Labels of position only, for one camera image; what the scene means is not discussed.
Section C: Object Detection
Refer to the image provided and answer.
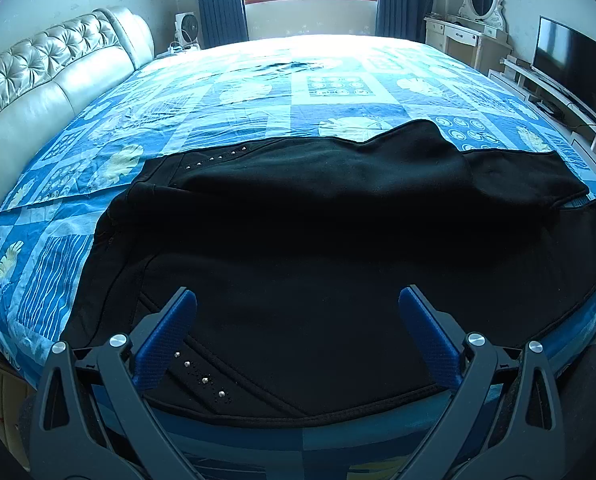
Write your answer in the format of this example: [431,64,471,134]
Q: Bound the blue patterned bed sheet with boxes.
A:
[0,36,596,479]

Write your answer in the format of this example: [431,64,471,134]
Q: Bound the white vanity dresser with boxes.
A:
[425,15,512,75]

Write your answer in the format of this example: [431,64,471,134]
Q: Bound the cream tufted leather headboard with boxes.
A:
[0,6,155,207]

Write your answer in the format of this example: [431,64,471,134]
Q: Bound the left blue curtain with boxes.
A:
[198,0,249,48]

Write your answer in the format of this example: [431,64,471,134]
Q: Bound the white tv cabinet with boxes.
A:
[488,56,596,172]

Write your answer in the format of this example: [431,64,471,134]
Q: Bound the white box fan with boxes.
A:
[173,12,200,49]

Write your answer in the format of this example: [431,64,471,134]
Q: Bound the black pants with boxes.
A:
[63,120,596,427]

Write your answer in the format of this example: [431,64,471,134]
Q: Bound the black flat screen television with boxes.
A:
[532,16,596,116]

